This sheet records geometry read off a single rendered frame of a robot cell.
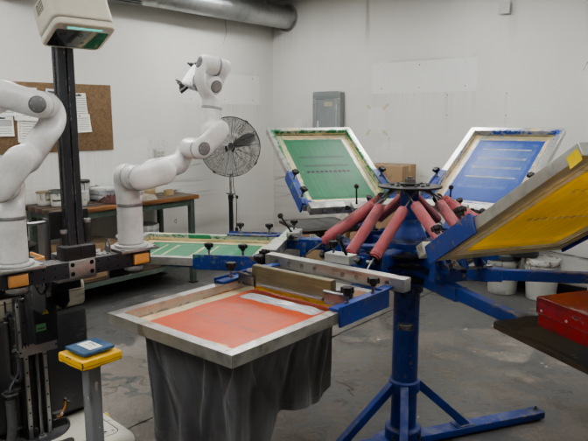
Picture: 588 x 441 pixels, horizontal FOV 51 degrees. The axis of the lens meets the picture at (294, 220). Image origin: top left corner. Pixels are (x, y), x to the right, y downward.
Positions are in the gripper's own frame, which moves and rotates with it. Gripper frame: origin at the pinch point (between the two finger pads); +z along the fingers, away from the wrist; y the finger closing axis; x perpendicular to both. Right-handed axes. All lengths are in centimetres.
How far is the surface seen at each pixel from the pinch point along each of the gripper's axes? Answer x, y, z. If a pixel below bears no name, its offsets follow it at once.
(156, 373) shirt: -6, -96, -92
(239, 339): -5, -69, -116
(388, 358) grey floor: -237, -63, -12
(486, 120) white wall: -346, 169, 115
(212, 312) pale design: -14, -71, -89
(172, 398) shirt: -11, -100, -100
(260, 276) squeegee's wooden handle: -34, -53, -77
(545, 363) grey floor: -293, -7, -79
